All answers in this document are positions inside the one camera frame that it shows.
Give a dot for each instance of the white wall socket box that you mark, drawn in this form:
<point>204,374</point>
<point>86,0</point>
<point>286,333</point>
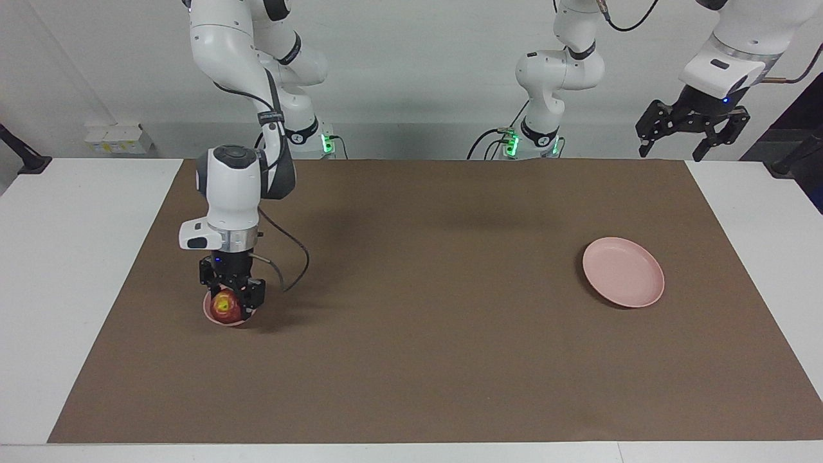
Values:
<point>119,138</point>

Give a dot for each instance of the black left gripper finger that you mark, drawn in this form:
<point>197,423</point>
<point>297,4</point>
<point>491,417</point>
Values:
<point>654,119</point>
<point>723,135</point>

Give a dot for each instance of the black stand post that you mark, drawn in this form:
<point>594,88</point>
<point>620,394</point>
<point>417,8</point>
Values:
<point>794,157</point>
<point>26,161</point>

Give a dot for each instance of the small pink bowl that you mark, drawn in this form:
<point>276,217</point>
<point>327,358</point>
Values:
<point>215,318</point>

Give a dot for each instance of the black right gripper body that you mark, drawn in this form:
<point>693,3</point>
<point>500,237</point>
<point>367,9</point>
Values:
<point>231,267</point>

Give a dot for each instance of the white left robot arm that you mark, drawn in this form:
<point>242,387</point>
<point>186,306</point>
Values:
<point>559,71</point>

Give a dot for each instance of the dark red apple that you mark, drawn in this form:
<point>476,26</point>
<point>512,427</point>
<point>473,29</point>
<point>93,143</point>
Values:
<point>225,306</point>

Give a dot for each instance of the brown table mat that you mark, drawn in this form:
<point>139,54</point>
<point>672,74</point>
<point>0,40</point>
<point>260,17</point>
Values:
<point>418,360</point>

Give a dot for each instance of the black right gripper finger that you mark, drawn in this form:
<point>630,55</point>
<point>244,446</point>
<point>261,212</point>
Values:
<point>211,286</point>
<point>253,296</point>

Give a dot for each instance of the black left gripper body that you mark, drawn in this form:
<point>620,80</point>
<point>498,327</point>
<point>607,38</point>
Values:
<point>707,110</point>

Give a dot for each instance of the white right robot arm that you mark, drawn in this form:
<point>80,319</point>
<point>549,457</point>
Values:
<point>231,186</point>

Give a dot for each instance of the pink round plate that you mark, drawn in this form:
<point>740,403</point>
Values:
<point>624,271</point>

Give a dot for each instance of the dark panel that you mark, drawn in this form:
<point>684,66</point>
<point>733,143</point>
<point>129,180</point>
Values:
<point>810,109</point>

